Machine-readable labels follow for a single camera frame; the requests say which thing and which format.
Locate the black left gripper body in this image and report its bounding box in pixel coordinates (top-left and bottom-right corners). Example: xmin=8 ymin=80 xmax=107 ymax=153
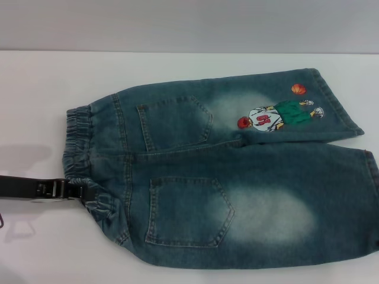
xmin=0 ymin=174 xmax=35 ymax=205

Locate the blue denim shorts basketball print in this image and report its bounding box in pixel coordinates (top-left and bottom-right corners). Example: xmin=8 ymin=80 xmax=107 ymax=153
xmin=61 ymin=67 xmax=379 ymax=284

